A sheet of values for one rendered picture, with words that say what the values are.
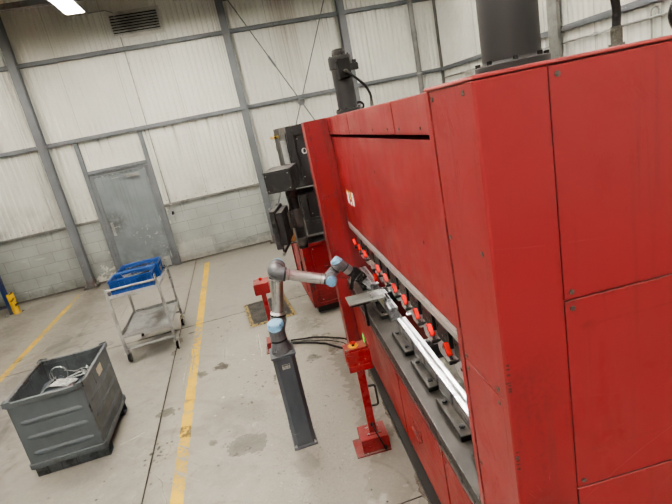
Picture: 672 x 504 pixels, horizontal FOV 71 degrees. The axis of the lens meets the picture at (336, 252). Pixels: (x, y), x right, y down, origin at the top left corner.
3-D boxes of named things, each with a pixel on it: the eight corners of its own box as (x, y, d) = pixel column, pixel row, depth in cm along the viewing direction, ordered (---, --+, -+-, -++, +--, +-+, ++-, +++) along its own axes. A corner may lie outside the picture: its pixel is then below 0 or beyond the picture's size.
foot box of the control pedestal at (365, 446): (352, 441, 347) (349, 427, 343) (384, 432, 349) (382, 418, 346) (357, 459, 327) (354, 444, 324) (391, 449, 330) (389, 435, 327)
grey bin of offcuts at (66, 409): (66, 424, 452) (38, 359, 432) (129, 406, 462) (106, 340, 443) (34, 481, 376) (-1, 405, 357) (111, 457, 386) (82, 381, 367)
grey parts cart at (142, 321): (139, 335, 643) (116, 270, 617) (187, 322, 654) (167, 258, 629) (126, 364, 558) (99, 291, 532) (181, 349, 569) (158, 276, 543)
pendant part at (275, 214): (284, 238, 473) (276, 203, 463) (295, 235, 472) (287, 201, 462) (277, 250, 430) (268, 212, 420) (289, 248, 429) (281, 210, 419)
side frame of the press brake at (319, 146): (349, 353, 475) (300, 123, 413) (429, 333, 483) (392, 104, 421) (354, 365, 451) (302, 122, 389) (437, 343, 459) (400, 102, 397)
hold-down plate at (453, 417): (436, 403, 227) (435, 398, 227) (446, 400, 228) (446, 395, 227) (461, 442, 199) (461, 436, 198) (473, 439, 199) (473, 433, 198)
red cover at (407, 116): (328, 134, 395) (325, 117, 391) (340, 132, 396) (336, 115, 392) (509, 136, 107) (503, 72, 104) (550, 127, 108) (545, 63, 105)
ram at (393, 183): (349, 227, 417) (331, 136, 395) (357, 225, 418) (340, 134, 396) (544, 434, 129) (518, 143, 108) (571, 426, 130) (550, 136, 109)
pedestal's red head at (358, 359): (345, 360, 330) (340, 337, 325) (367, 354, 331) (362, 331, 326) (350, 374, 310) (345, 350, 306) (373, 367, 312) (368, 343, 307)
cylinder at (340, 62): (335, 115, 377) (323, 53, 364) (365, 109, 379) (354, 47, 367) (341, 113, 345) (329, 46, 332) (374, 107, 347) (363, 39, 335)
